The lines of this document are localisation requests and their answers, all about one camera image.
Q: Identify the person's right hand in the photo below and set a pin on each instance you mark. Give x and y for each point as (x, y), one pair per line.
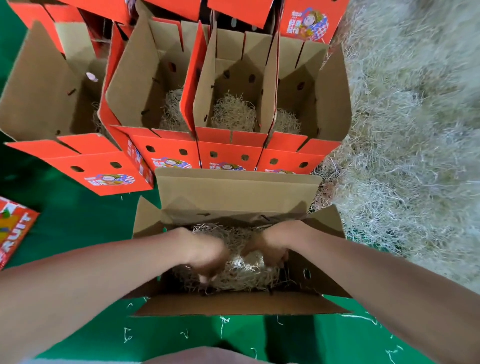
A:
(277, 238)

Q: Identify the person's left hand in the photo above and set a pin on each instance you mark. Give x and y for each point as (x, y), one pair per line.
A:
(202, 251)

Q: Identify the pile of wood wool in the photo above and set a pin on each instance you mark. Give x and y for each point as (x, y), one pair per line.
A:
(412, 127)

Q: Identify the group of red boxes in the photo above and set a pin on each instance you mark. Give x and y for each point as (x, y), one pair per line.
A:
(13, 229)

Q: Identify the person's left forearm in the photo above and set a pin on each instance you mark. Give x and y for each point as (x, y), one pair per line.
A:
(82, 289)

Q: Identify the person's right forearm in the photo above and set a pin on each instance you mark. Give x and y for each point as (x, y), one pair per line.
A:
(397, 289)

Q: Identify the person's pink clothing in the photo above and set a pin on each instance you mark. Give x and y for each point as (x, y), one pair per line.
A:
(199, 356)

